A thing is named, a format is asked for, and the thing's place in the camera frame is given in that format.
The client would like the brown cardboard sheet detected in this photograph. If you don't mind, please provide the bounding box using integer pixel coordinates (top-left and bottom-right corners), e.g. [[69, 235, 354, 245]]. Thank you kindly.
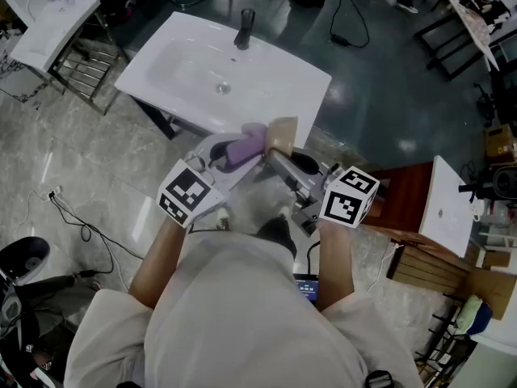
[[464, 248, 517, 321]]

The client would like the black table frame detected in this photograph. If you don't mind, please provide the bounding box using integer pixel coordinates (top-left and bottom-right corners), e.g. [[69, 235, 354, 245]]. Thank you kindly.
[[414, 10, 492, 82]]

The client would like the person's white garment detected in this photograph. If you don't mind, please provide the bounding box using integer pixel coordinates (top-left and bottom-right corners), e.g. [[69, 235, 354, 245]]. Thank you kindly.
[[64, 232, 421, 388]]

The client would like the patterned table top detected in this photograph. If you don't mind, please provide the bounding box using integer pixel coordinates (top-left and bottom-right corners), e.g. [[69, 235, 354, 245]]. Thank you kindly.
[[443, 0, 502, 72]]

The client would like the black power cable with adapter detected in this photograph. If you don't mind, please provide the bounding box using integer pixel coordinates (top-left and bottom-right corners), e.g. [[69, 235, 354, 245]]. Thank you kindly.
[[330, 0, 371, 49]]

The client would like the person's left forearm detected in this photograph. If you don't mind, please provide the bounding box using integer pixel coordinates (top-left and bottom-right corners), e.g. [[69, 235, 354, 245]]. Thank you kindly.
[[128, 216, 191, 310]]

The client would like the metal rack stand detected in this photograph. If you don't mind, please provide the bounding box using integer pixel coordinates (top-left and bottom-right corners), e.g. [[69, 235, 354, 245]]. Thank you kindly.
[[48, 6, 130, 116]]

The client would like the person's right forearm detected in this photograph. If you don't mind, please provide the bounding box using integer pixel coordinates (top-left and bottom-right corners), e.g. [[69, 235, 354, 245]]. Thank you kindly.
[[317, 222, 356, 313]]

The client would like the blue cloth bundle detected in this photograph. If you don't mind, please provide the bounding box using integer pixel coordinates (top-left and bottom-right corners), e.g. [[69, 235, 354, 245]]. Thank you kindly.
[[468, 303, 494, 337]]

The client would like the reddish wooden cabinet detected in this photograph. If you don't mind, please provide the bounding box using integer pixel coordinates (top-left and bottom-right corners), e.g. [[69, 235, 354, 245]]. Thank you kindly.
[[363, 162, 473, 298]]

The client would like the purple cloth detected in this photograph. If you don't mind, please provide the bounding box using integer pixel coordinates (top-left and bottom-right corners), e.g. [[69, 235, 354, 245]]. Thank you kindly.
[[224, 122, 271, 168]]

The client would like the narrow white sink basin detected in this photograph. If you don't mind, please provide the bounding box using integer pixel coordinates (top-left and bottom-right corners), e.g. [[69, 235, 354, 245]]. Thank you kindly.
[[10, 0, 101, 72]]

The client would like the small square white sink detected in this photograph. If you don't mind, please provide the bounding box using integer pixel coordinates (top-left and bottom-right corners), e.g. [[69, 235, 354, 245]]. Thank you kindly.
[[418, 154, 476, 258]]

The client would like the marble pattern counter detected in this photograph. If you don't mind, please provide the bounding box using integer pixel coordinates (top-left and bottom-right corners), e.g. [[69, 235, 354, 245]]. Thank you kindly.
[[0, 42, 45, 104]]

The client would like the white floor cable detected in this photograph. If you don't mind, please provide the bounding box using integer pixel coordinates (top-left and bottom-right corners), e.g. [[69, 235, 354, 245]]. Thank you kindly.
[[367, 242, 405, 294], [15, 190, 52, 228]]

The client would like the black sink stand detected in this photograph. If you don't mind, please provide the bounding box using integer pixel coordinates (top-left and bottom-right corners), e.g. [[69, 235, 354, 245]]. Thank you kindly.
[[135, 95, 179, 141]]

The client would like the large white sink basin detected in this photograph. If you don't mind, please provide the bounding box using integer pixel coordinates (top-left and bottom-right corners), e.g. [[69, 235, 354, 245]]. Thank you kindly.
[[114, 11, 333, 135]]

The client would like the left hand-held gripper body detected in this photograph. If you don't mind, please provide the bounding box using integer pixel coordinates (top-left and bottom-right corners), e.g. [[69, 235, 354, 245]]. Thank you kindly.
[[155, 146, 234, 230]]

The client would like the black wire rack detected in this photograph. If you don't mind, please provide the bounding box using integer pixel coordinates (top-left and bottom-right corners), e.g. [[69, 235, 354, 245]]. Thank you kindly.
[[415, 293, 480, 379]]

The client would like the black timer screen device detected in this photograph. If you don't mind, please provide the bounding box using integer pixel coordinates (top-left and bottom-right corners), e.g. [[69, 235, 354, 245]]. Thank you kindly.
[[293, 272, 321, 309]]

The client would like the black strap buckle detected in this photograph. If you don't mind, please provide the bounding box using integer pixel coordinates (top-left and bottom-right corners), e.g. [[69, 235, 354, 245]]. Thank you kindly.
[[365, 369, 393, 388]]

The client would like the tall black faucet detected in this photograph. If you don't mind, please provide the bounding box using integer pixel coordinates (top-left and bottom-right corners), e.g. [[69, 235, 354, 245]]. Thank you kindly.
[[233, 8, 258, 51]]

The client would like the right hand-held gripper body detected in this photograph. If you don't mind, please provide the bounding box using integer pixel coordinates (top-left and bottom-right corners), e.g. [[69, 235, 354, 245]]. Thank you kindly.
[[291, 165, 381, 238]]

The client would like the light green towel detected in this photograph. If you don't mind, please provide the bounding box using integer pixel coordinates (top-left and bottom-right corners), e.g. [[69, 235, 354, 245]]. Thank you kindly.
[[458, 295, 484, 333]]

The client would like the cardboard box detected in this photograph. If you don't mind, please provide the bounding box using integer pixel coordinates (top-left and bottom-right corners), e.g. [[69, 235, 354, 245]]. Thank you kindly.
[[484, 123, 517, 166]]

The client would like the black floor cable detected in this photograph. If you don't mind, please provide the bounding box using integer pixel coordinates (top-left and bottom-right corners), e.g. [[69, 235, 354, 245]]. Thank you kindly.
[[50, 192, 142, 276]]

